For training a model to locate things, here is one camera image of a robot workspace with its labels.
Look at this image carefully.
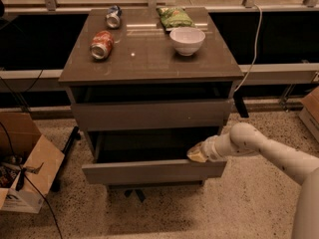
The grey drawer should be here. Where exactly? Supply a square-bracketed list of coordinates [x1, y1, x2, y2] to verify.
[83, 126, 226, 187]
[71, 100, 233, 131]

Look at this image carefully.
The blue silver soda can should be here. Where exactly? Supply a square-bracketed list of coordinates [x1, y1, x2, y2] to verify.
[106, 5, 122, 29]

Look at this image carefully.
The grey drawer cabinet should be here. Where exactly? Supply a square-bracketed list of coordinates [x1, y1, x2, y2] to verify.
[58, 6, 245, 191]

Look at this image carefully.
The white cable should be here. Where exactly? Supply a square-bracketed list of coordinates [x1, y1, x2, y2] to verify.
[233, 4, 264, 95]

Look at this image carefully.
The cardboard box at right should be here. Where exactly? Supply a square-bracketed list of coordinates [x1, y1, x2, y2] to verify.
[299, 87, 319, 142]

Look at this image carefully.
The red soda can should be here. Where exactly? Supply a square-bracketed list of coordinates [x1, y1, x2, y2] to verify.
[90, 31, 114, 60]

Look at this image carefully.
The white bowl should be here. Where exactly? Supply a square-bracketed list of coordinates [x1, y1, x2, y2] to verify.
[169, 27, 205, 56]

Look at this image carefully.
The grey top drawer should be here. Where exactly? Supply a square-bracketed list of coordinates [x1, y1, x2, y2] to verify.
[71, 100, 233, 131]

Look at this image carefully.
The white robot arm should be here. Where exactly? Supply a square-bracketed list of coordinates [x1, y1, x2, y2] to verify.
[187, 122, 319, 239]

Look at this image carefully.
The open cardboard box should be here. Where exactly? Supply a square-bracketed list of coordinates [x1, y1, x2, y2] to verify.
[0, 113, 64, 213]

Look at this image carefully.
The green chip bag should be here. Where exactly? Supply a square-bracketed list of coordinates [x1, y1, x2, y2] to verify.
[157, 7, 194, 31]

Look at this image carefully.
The black bar on floor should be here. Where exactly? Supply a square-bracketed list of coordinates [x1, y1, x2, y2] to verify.
[51, 126, 81, 192]

